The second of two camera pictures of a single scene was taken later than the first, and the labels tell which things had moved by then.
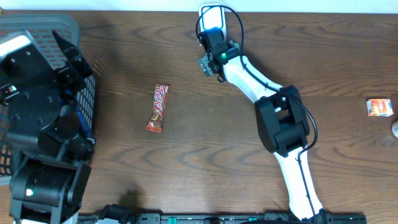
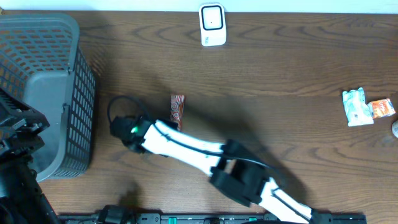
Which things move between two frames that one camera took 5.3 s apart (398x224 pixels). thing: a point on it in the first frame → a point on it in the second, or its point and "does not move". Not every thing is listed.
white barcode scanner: [211, 15] does not move
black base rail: [224, 218] does not move
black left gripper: [69, 73] → [23, 125]
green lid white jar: [395, 128] does not move
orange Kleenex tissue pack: [379, 107] does not move
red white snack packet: [160, 98] → [176, 109]
